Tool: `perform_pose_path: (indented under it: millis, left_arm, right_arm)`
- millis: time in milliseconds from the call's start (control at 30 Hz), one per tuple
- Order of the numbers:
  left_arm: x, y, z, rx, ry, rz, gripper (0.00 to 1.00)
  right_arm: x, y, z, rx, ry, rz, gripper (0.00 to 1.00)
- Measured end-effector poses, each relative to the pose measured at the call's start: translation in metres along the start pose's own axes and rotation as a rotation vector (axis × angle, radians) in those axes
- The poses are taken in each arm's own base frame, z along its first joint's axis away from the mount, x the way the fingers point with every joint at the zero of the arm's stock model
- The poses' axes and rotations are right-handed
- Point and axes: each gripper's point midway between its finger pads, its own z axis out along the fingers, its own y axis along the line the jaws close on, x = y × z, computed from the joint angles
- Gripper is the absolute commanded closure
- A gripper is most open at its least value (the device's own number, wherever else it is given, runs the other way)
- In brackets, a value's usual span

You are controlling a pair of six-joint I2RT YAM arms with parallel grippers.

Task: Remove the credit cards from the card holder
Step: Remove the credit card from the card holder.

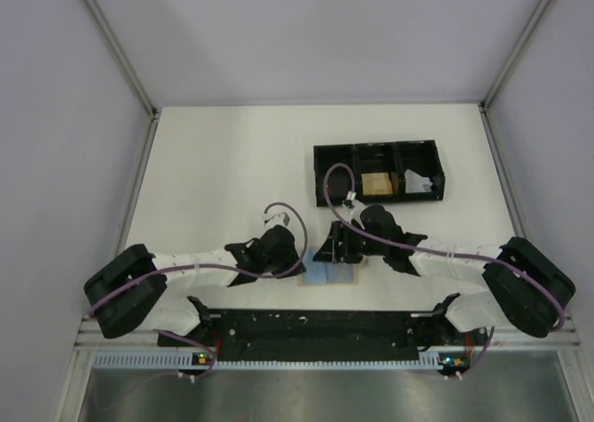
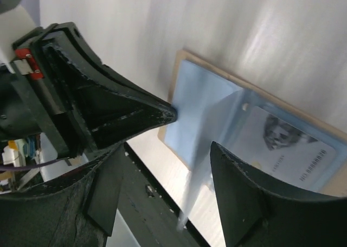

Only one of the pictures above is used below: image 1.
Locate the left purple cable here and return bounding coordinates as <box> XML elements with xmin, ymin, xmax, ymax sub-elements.
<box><xmin>87</xmin><ymin>202</ymin><xmax>308</xmax><ymax>386</ymax></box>

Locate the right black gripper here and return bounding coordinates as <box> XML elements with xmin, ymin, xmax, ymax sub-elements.
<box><xmin>314</xmin><ymin>221</ymin><xmax>388</xmax><ymax>264</ymax></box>

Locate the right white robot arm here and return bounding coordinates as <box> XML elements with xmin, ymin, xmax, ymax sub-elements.
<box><xmin>313</xmin><ymin>200</ymin><xmax>576</xmax><ymax>344</ymax></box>

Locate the right aluminium frame post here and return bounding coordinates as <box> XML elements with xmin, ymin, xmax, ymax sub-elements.
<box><xmin>478</xmin><ymin>0</ymin><xmax>557</xmax><ymax>238</ymax></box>

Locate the silver card in tray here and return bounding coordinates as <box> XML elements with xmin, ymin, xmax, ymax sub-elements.
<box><xmin>404</xmin><ymin>169</ymin><xmax>433</xmax><ymax>194</ymax></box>

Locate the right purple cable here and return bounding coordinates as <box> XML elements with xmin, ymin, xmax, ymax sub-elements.
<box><xmin>323</xmin><ymin>163</ymin><xmax>567</xmax><ymax>379</ymax></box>

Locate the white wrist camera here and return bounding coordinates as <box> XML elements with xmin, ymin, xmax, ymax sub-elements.
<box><xmin>342</xmin><ymin>191</ymin><xmax>367</xmax><ymax>221</ymax></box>
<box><xmin>263</xmin><ymin>212</ymin><xmax>291</xmax><ymax>228</ymax></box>

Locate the gold cards stack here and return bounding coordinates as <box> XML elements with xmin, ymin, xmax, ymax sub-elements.
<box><xmin>361</xmin><ymin>173</ymin><xmax>394</xmax><ymax>196</ymax></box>

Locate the light blue card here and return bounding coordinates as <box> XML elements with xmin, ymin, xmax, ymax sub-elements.
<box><xmin>302</xmin><ymin>249</ymin><xmax>355</xmax><ymax>286</ymax></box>

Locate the aluminium frame post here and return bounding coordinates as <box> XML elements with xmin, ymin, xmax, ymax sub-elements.
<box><xmin>478</xmin><ymin>0</ymin><xmax>557</xmax><ymax>238</ymax></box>
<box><xmin>80</xmin><ymin>0</ymin><xmax>161</xmax><ymax>257</ymax></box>

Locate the purple cable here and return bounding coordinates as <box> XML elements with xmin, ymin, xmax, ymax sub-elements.
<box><xmin>323</xmin><ymin>163</ymin><xmax>567</xmax><ymax>379</ymax></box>
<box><xmin>87</xmin><ymin>202</ymin><xmax>308</xmax><ymax>386</ymax></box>

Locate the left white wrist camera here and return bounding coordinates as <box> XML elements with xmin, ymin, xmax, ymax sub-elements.
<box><xmin>263</xmin><ymin>212</ymin><xmax>291</xmax><ymax>228</ymax></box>

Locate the steel sheet front panel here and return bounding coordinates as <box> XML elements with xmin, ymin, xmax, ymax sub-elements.
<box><xmin>79</xmin><ymin>352</ymin><xmax>578</xmax><ymax>421</ymax></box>

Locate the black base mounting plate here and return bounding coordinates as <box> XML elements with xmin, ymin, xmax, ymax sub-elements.
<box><xmin>187</xmin><ymin>309</ymin><xmax>487</xmax><ymax>362</ymax></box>

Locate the grey slotted cable duct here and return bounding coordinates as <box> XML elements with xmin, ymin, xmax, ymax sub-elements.
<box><xmin>93</xmin><ymin>351</ymin><xmax>463</xmax><ymax>372</ymax></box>

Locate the left aluminium frame post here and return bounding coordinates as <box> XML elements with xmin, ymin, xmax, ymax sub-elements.
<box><xmin>80</xmin><ymin>0</ymin><xmax>161</xmax><ymax>257</ymax></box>

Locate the beige card holder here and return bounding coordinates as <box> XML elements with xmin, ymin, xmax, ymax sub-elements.
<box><xmin>298</xmin><ymin>258</ymin><xmax>368</xmax><ymax>287</ymax></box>

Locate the aluminium front rail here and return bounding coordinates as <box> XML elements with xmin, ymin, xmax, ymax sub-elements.
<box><xmin>74</xmin><ymin>319</ymin><xmax>581</xmax><ymax>351</ymax></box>

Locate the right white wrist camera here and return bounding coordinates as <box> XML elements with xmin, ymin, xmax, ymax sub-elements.
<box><xmin>342</xmin><ymin>191</ymin><xmax>367</xmax><ymax>221</ymax></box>

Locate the black three-compartment tray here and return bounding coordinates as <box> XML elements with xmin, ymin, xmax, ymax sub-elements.
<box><xmin>314</xmin><ymin>140</ymin><xmax>446</xmax><ymax>208</ymax></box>

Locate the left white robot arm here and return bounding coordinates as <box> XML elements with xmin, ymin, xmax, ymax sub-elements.
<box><xmin>84</xmin><ymin>221</ymin><xmax>306</xmax><ymax>345</ymax></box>

